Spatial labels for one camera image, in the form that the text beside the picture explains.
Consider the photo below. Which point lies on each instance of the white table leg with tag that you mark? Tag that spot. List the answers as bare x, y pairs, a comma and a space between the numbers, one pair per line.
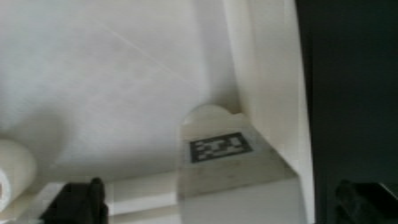
238, 185

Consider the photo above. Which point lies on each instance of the white square tabletop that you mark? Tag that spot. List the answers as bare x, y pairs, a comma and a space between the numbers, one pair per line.
112, 65

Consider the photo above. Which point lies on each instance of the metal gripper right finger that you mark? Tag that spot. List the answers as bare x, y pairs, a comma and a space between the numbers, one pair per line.
366, 203

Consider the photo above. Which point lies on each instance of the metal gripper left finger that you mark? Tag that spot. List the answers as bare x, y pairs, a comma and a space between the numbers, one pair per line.
78, 206

